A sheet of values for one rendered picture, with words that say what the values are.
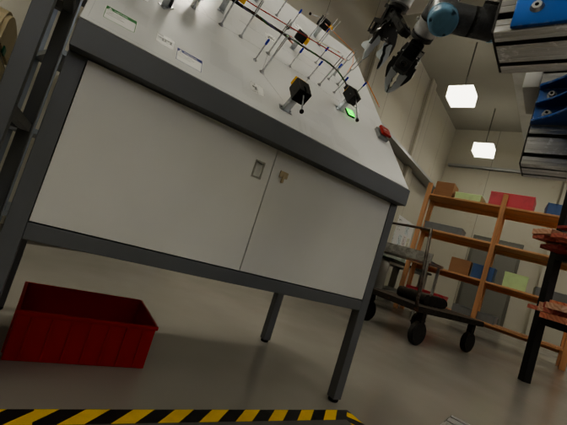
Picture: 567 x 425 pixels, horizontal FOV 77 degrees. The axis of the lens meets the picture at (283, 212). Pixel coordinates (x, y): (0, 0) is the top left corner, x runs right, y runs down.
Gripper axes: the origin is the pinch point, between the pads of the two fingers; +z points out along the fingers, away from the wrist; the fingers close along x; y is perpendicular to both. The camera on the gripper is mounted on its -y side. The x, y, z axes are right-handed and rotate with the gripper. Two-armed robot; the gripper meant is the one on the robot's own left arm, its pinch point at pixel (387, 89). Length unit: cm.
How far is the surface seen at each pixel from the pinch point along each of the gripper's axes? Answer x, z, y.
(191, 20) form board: 60, -3, -33
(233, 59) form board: 44, 2, -32
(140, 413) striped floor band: 2, 47, -114
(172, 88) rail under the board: 42, -2, -61
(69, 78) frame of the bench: 58, -3, -77
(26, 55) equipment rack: 61, -9, -83
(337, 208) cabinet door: -9.6, 29.6, -32.3
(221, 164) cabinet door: 25, 15, -58
